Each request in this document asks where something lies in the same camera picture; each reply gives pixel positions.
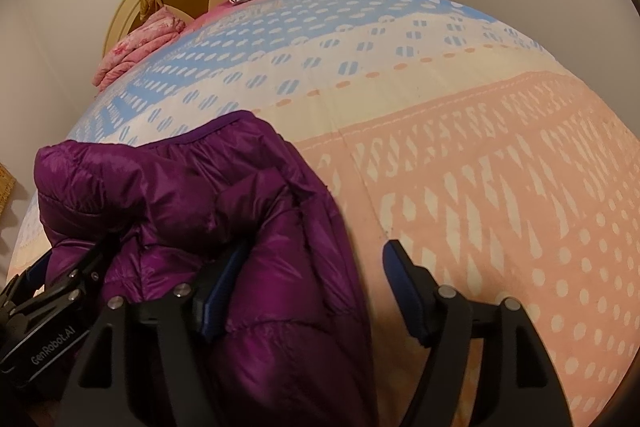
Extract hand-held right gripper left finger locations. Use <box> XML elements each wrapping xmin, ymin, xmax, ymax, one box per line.
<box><xmin>62</xmin><ymin>239</ymin><xmax>251</xmax><ymax>427</ymax></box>

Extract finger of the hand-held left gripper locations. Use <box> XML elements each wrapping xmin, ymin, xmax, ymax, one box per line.
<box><xmin>47</xmin><ymin>234</ymin><xmax>122</xmax><ymax>299</ymax></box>
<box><xmin>6</xmin><ymin>256</ymin><xmax>54</xmax><ymax>297</ymax></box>

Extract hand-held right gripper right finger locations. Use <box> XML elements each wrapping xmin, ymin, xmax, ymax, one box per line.
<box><xmin>382</xmin><ymin>239</ymin><xmax>573</xmax><ymax>427</ymax></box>

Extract purple puffer jacket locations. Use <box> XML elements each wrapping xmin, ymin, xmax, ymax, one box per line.
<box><xmin>34</xmin><ymin>109</ymin><xmax>381</xmax><ymax>427</ymax></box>

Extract pastel patterned bed sheet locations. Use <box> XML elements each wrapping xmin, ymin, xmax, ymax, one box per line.
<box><xmin>7</xmin><ymin>0</ymin><xmax>633</xmax><ymax>427</ymax></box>

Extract pink folded quilt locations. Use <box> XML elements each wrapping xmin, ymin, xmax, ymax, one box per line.
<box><xmin>91</xmin><ymin>7</ymin><xmax>187</xmax><ymax>88</ymax></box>

